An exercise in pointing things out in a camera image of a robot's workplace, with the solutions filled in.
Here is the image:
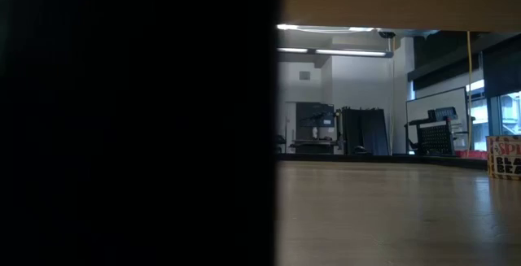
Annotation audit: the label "yellow black beans can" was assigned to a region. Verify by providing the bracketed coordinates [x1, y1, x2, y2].
[486, 134, 521, 181]

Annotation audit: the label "dark monitor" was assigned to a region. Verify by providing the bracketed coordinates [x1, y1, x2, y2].
[296, 102, 335, 129]

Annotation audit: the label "dark background desk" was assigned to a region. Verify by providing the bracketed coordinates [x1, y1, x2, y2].
[291, 137, 341, 156]

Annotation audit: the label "ceiling light strip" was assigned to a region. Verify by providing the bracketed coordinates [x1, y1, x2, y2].
[276, 24, 378, 34]

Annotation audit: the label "black curtain panel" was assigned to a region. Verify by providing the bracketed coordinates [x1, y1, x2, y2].
[340, 107, 391, 156]

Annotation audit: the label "long ceiling light tube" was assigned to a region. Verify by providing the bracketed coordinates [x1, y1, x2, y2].
[276, 46, 394, 59]

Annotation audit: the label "black pegboard stand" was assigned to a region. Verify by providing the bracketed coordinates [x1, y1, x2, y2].
[405, 107, 475, 157]

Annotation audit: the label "whiteboard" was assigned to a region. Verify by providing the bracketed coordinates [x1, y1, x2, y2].
[405, 86, 469, 155]

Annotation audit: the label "red bins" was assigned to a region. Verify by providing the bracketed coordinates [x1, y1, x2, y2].
[454, 150, 488, 160]

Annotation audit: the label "dark window blind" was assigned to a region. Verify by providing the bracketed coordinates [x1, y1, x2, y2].
[482, 33, 521, 98]

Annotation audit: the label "window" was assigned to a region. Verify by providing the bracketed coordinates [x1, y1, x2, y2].
[487, 90, 521, 137]

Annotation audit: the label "black aluminium table frame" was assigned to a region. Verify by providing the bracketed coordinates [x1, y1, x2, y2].
[276, 153, 489, 172]

